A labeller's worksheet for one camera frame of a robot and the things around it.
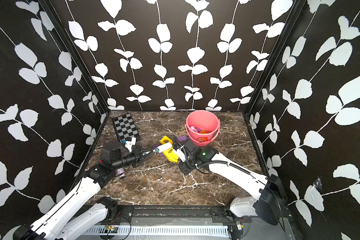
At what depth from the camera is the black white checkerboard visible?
1042 mm

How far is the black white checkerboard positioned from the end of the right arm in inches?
22.4

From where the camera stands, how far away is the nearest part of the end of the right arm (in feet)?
1.74
